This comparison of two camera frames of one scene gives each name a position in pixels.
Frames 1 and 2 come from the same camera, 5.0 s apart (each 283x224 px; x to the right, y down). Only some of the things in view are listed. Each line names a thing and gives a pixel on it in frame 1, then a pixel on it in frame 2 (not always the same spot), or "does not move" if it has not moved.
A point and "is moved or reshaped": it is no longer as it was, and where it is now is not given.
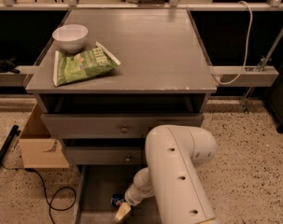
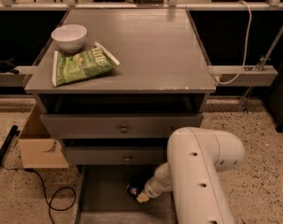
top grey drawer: (114, 125) does not move
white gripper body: (132, 196) -> (152, 189)
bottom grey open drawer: (95, 185) does not move
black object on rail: (0, 65) does not move
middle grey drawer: (106, 155) does not move
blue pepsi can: (118, 199) is moved or reshaped
